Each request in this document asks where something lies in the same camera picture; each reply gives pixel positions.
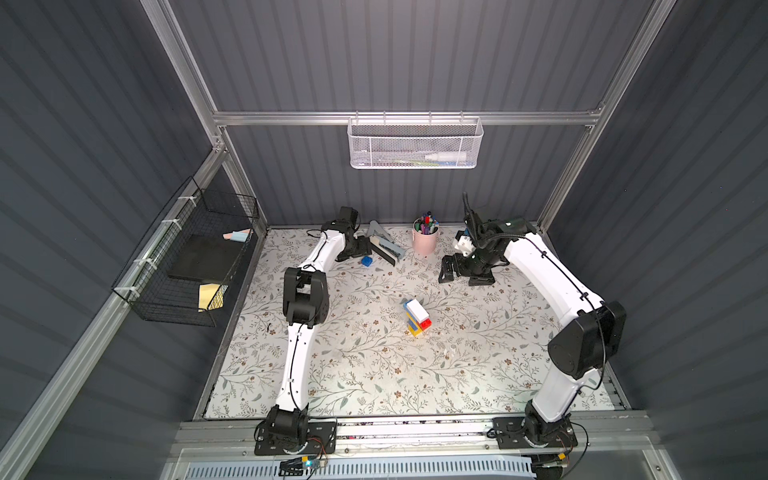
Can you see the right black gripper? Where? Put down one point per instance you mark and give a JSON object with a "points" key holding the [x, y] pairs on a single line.
{"points": [[466, 265]]}

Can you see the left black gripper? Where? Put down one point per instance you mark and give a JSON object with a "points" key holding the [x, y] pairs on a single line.
{"points": [[362, 246]]}

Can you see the white lego plate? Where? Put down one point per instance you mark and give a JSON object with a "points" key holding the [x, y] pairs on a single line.
{"points": [[418, 310]]}

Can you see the light blue lego brick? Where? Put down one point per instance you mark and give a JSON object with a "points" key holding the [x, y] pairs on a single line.
{"points": [[408, 311]]}

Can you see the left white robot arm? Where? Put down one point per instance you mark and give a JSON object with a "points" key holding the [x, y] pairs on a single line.
{"points": [[306, 304]]}

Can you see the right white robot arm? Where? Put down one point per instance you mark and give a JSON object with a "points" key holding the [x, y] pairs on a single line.
{"points": [[590, 328]]}

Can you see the grey stapler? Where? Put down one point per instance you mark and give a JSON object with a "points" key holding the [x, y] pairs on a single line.
{"points": [[383, 243]]}

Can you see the pens in cup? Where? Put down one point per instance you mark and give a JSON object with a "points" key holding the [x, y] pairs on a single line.
{"points": [[426, 224]]}

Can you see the pink pen cup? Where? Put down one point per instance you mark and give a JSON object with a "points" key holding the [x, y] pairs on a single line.
{"points": [[424, 244]]}

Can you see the white tube in basket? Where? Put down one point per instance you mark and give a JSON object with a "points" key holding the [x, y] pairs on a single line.
{"points": [[446, 157]]}

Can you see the pastel eraser block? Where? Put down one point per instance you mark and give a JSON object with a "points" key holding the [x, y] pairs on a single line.
{"points": [[238, 236]]}

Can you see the black notebook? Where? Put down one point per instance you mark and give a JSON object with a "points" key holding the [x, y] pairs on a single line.
{"points": [[205, 259]]}

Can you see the yellow sticky notes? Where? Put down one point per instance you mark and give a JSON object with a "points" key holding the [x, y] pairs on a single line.
{"points": [[211, 296]]}

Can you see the white wire mesh basket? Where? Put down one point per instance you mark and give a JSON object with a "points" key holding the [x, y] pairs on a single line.
{"points": [[401, 142]]}

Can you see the black wire basket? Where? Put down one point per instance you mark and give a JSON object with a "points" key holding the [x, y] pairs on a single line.
{"points": [[144, 283]]}

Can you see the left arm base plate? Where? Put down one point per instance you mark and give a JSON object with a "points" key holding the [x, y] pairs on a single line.
{"points": [[313, 438]]}

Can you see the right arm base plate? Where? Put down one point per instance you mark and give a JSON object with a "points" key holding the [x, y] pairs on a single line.
{"points": [[522, 432]]}

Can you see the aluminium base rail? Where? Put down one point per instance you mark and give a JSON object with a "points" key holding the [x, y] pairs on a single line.
{"points": [[414, 435]]}

